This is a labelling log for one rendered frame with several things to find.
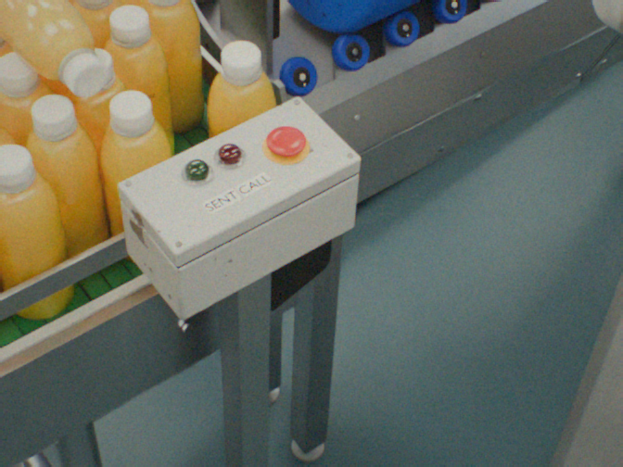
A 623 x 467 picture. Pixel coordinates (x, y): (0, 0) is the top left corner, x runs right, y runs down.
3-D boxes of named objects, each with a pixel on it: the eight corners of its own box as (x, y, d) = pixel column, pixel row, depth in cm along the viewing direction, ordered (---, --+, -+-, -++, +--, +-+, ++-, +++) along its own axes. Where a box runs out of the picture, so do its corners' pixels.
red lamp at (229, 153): (247, 160, 109) (246, 151, 108) (226, 170, 108) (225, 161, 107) (233, 145, 110) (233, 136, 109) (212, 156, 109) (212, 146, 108)
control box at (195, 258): (355, 227, 117) (362, 155, 109) (182, 322, 109) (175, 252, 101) (296, 166, 122) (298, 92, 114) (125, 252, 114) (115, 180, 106)
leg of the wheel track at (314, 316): (330, 451, 214) (349, 226, 166) (303, 468, 212) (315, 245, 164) (311, 428, 217) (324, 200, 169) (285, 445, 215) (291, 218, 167)
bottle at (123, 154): (186, 258, 127) (176, 134, 112) (120, 272, 125) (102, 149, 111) (170, 208, 131) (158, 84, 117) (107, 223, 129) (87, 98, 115)
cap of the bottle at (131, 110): (156, 128, 113) (155, 114, 112) (115, 136, 112) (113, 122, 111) (146, 100, 116) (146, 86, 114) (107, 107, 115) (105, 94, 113)
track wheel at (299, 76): (311, 50, 135) (303, 51, 137) (279, 66, 134) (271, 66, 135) (325, 87, 137) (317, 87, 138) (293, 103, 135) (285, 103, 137)
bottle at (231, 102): (240, 224, 130) (237, 101, 116) (198, 188, 133) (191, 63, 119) (288, 192, 133) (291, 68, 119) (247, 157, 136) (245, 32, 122)
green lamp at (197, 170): (214, 176, 107) (213, 167, 107) (193, 186, 107) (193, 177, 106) (200, 161, 109) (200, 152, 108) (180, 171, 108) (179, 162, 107)
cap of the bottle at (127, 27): (105, 25, 122) (103, 11, 121) (140, 14, 124) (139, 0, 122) (120, 48, 120) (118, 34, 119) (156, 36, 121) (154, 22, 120)
